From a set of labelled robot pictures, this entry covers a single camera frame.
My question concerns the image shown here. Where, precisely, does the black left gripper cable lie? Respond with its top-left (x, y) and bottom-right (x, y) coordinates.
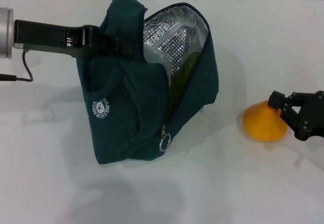
top-left (0, 50), bottom-right (34, 83)

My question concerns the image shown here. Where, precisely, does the dark teal insulated lunch bag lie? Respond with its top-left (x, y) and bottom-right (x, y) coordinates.
top-left (75, 0), bottom-right (220, 167)

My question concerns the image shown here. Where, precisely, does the metal zipper pull ring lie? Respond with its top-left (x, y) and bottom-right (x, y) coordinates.
top-left (158, 124), bottom-right (173, 152)

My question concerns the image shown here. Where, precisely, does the green cucumber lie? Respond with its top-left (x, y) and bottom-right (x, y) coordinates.
top-left (168, 51), bottom-right (201, 116)

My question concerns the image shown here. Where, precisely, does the orange pear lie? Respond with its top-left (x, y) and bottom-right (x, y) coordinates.
top-left (242, 99), bottom-right (288, 143)

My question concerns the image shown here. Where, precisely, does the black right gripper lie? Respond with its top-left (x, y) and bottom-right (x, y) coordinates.
top-left (268, 90), bottom-right (324, 142)

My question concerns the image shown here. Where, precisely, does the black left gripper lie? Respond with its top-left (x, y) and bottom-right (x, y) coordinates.
top-left (14, 19), bottom-right (143, 59)

